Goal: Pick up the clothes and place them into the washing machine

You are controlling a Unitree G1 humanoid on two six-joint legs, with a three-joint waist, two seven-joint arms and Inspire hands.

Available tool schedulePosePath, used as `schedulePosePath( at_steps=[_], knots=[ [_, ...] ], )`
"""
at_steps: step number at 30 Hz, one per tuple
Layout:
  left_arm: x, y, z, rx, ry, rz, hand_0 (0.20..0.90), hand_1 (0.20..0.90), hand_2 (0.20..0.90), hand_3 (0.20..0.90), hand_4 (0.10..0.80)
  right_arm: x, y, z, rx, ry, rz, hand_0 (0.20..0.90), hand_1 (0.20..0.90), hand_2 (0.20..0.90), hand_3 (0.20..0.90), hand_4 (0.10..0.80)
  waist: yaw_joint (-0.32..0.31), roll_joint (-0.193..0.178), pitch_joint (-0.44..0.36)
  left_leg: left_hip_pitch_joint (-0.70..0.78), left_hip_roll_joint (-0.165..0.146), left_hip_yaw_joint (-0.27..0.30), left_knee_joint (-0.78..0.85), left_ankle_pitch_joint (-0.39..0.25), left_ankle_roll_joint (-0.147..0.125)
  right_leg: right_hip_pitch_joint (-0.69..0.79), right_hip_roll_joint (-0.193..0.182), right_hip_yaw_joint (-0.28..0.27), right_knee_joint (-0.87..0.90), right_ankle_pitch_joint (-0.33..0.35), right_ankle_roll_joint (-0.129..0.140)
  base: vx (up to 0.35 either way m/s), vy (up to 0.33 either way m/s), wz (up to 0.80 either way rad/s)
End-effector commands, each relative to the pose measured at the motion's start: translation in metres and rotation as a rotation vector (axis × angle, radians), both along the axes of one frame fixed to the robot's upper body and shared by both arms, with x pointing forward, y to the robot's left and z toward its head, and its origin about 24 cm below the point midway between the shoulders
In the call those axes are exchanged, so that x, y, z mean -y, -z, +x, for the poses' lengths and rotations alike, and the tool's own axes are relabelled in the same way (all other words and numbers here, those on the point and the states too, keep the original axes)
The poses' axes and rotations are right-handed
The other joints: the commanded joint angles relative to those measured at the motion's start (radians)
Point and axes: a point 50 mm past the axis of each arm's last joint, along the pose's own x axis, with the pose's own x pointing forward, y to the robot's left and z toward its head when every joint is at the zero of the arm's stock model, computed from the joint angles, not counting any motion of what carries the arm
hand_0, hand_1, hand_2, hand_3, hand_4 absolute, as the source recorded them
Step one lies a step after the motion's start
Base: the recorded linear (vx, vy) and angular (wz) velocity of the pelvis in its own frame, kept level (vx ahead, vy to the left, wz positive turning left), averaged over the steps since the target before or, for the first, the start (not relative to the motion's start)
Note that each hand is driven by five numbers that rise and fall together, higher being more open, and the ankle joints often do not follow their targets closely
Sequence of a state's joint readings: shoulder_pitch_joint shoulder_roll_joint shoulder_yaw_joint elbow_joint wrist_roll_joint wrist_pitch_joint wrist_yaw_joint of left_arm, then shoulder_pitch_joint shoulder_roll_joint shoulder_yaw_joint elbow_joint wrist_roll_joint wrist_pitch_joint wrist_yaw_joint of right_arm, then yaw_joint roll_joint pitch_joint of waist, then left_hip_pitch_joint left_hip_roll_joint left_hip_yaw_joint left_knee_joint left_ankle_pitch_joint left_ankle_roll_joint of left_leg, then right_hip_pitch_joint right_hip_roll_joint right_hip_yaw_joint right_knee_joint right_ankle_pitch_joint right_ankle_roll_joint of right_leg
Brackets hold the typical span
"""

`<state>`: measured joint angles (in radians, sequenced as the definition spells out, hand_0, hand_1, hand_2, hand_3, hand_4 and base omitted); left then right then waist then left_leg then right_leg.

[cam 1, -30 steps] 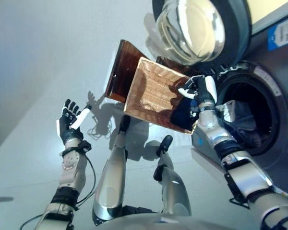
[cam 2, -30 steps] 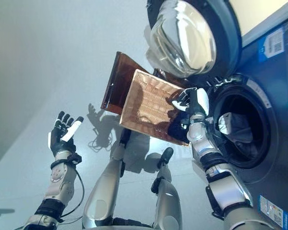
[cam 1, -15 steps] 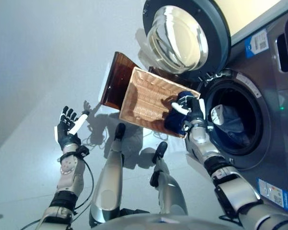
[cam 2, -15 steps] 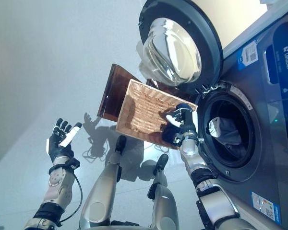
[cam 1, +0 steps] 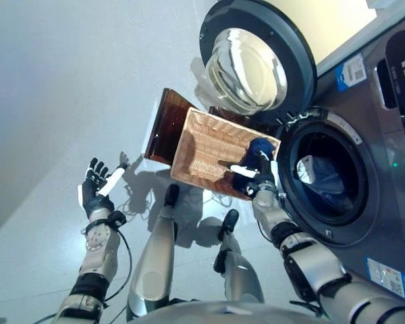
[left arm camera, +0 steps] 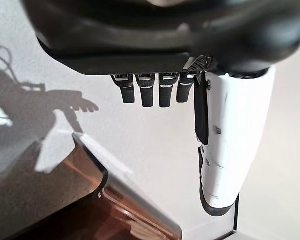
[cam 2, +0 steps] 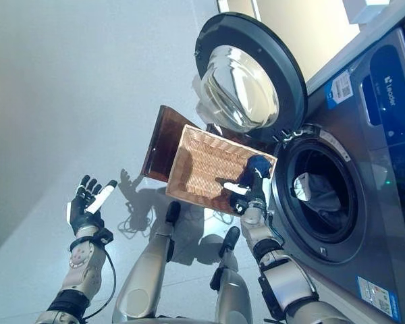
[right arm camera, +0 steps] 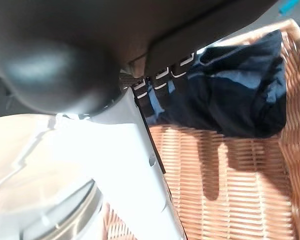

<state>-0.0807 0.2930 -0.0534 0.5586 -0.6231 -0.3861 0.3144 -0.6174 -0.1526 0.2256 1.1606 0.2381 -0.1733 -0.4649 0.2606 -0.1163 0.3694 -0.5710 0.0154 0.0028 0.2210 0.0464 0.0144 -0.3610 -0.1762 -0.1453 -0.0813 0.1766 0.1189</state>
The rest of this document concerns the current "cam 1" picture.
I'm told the silver left robot leg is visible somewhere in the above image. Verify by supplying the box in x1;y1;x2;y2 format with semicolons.
126;184;182;321

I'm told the blue garment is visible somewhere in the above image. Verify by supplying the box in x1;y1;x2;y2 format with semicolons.
232;137;276;196

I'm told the silver robot leg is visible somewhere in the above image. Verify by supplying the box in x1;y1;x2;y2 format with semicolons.
213;209;266;303
126;184;182;321

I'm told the grey front-load washing machine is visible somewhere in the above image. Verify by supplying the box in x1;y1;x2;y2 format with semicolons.
275;13;405;304

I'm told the grey robot torso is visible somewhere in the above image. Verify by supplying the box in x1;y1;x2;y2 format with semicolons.
128;300;325;324

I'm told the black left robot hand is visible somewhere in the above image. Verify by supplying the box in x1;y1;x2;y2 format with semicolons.
76;157;129;217

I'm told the round glass washer door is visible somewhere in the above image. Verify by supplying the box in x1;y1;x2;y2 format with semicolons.
198;0;318;117

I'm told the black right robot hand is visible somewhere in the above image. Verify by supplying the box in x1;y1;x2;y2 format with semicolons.
229;157;279;199

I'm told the blue energy label sticker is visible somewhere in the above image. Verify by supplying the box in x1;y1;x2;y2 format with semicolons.
366;256;405;298

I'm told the coiled white floor cable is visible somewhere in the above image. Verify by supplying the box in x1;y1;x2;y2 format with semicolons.
123;188;153;219

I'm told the silver right robot leg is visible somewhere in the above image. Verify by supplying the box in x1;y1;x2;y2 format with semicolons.
213;209;266;303

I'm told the brown glossy stool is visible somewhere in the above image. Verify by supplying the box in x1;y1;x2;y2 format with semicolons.
144;88;277;166

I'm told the small blue white sticker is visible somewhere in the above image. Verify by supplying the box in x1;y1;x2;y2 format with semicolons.
333;53;367;92

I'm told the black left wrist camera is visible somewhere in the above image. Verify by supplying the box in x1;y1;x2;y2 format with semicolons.
107;211;128;228

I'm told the large rectangular wicker basket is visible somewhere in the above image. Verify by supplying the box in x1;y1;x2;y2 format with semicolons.
170;107;281;202

